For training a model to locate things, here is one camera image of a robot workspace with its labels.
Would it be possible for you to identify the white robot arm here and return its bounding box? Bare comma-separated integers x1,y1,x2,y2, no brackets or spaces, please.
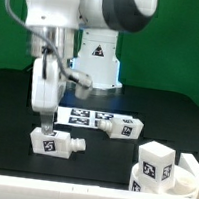
4,0,158,134

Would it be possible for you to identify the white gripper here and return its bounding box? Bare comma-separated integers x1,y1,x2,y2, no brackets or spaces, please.
31,57,67,135

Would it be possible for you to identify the white marker sheet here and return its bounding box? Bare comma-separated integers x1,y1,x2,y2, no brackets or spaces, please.
55,107,132,129

